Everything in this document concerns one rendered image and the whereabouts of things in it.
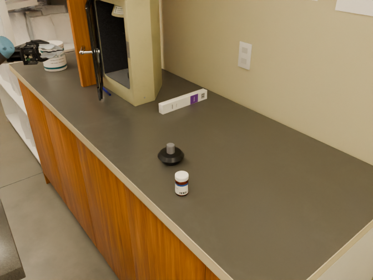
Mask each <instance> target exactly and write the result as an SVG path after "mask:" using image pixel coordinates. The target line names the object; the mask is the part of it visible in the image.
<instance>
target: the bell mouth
mask: <svg viewBox="0 0 373 280"><path fill-rule="evenodd" d="M112 15H113V16H115V17H122V18H124V14H123V9H122V7H121V6H118V5H114V7H113V11H112Z"/></svg>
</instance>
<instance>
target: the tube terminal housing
mask: <svg viewBox="0 0 373 280"><path fill-rule="evenodd" d="M95 1H98V0H94V4H95ZM100 1H104V2H108V3H111V4H115V5H118V6H121V7H122V9H123V14H124V26H125V38H126V41H127V42H129V51H130V58H128V68H129V80H130V89H128V88H126V87H124V86H123V85H121V84H119V83H118V82H116V81H114V80H113V79H111V78H109V77H108V76H106V75H105V73H104V77H103V85H104V86H105V87H106V88H108V89H109V90H111V91H112V92H114V93H115V94H117V95H118V96H120V97H122V98H123V99H124V100H126V101H127V102H129V103H130V104H132V105H134V106H138V105H141V104H145V103H148V102H151V101H154V100H155V99H156V97H157V95H158V93H159V91H160V88H161V86H162V62H161V47H160V19H159V0H100ZM95 12H96V16H97V11H96V7H95ZM97 25H98V20H97ZM98 33H99V28H98ZM99 41H100V36H99ZM100 50H101V45H100ZM101 54H102V50H101ZM102 63H103V58H102ZM103 71H104V66H103Z"/></svg>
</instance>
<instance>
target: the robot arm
mask: <svg viewBox="0 0 373 280"><path fill-rule="evenodd" d="M39 48H41V49H42V50H47V49H51V50H53V49H56V50H57V51H51V52H48V51H43V53H42V55H41V53H40V52H39ZM62 52H63V49H62V48H61V47H59V46H57V45H55V44H53V43H49V42H47V41H43V40H40V39H36V40H31V41H30V42H26V43H24V44H21V45H18V46H16V47H14V45H13V43H12V42H11V41H10V40H9V39H8V38H6V37H4V36H0V65H1V64H6V63H13V62H17V61H23V64H24V65H31V64H29V63H33V64H38V62H37V61H39V62H44V61H47V60H48V59H51V58H53V57H55V56H57V55H59V54H61V53H62ZM30 61H32V62H30ZM35 61H36V62H35Z"/></svg>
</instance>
